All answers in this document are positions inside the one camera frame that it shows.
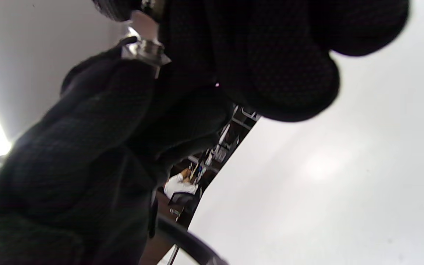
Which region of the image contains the person's left hand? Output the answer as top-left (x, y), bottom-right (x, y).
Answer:
top-left (0, 47), bottom-right (235, 265)

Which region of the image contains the person's right hand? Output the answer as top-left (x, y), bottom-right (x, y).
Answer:
top-left (92, 0), bottom-right (410, 122)

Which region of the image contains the silver hex head screw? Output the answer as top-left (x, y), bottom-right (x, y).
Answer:
top-left (121, 11), bottom-right (172, 80)

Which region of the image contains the black cable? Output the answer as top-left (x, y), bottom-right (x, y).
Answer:
top-left (156, 215), bottom-right (230, 265)

